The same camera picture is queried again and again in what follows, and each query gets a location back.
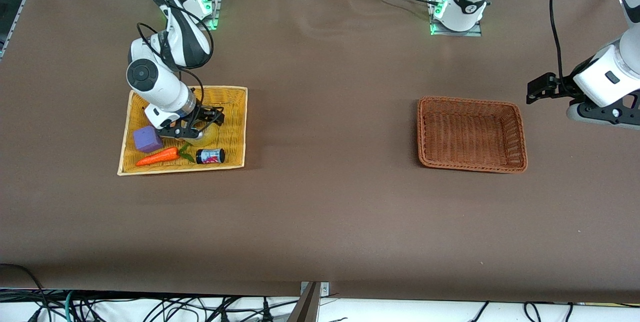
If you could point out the purple cube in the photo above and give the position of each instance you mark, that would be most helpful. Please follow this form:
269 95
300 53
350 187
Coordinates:
147 141

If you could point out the yellow transparent tape roll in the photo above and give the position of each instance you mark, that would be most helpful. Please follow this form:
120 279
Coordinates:
210 135

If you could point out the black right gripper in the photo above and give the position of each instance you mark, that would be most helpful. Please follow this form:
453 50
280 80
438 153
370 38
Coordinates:
204 114

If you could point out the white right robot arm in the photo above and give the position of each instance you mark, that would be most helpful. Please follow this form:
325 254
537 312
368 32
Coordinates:
160 87

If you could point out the yellow wicker basket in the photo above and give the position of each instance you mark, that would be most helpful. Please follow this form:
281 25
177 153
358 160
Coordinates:
230 107

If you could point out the orange toy carrot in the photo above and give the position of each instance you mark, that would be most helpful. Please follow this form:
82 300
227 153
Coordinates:
157 156

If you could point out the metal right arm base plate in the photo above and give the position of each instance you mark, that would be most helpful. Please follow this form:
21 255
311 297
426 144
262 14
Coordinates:
216 12

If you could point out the brown wicker basket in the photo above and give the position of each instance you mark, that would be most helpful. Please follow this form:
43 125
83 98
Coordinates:
470 132

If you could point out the grey metal bar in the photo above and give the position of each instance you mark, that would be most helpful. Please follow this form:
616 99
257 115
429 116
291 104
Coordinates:
307 307

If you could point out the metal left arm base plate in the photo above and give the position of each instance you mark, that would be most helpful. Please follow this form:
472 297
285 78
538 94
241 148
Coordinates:
475 33

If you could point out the silver table edge bracket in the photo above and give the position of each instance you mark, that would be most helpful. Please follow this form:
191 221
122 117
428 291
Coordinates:
325 289

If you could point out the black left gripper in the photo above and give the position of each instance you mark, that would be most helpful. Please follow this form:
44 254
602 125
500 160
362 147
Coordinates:
563 87

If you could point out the small black can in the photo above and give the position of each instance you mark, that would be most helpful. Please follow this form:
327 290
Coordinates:
210 156

